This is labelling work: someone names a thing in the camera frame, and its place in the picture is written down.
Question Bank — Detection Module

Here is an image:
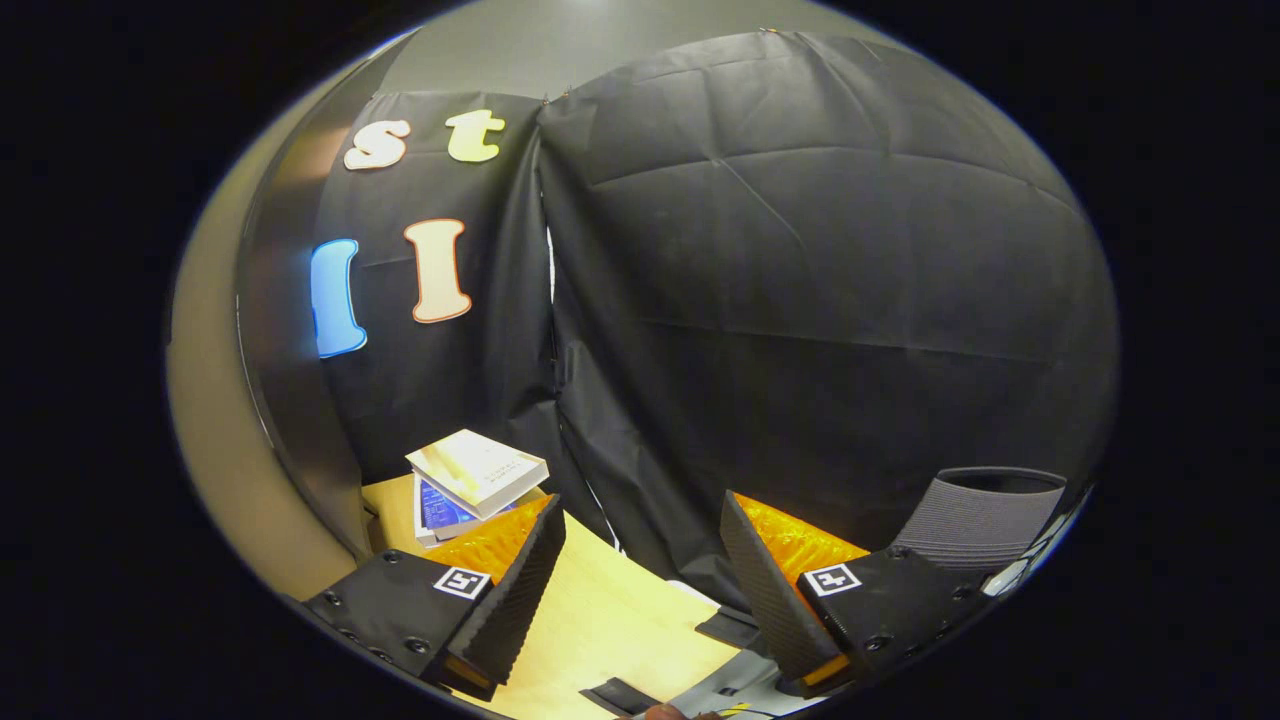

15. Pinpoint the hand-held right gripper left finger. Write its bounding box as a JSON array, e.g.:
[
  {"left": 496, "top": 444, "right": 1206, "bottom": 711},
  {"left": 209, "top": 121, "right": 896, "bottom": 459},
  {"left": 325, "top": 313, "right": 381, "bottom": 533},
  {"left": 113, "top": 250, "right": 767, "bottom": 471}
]
[{"left": 303, "top": 495, "right": 567, "bottom": 699}]

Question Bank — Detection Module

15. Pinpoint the grey ribbed container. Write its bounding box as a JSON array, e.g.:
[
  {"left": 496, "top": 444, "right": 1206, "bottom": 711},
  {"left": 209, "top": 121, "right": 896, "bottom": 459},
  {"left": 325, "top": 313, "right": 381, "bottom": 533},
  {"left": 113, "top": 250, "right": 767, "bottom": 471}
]
[{"left": 920, "top": 467, "right": 1067, "bottom": 571}]

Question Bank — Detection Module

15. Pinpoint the black backdrop cloth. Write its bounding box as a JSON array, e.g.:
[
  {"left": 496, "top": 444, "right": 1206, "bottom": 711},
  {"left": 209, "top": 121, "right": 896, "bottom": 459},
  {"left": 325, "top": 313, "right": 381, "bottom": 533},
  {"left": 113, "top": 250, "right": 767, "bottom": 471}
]
[
  {"left": 535, "top": 30, "right": 1119, "bottom": 613},
  {"left": 320, "top": 90, "right": 563, "bottom": 493}
]

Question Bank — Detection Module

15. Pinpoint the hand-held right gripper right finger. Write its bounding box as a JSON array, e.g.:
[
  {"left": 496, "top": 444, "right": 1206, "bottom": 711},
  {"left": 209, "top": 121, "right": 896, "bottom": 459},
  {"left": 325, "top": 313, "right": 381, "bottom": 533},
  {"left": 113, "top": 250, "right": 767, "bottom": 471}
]
[{"left": 720, "top": 490, "right": 991, "bottom": 699}]

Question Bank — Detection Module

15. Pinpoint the white book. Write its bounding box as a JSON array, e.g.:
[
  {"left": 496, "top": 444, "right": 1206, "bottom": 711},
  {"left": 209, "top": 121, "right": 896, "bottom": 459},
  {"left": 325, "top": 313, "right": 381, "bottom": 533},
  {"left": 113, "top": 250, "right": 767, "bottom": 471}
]
[{"left": 405, "top": 430, "right": 549, "bottom": 521}]

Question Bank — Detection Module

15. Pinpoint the blue book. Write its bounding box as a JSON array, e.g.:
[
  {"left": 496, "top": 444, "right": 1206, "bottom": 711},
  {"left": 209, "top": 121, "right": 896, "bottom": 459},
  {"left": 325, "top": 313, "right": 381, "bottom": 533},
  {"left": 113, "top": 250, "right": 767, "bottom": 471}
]
[{"left": 412, "top": 475, "right": 526, "bottom": 549}]

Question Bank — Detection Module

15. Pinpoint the white shoe cabinet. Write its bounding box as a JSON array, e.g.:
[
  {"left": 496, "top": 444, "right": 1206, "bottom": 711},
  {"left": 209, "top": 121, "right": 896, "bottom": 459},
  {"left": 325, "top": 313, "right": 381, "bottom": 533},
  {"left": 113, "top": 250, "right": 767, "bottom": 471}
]
[{"left": 165, "top": 30, "right": 421, "bottom": 601}]

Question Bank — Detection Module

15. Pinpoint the black flat object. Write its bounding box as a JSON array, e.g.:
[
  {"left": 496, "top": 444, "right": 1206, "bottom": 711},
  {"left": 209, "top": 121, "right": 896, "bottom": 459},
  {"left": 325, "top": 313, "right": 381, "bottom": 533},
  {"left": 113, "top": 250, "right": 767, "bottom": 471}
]
[{"left": 580, "top": 678, "right": 661, "bottom": 716}]

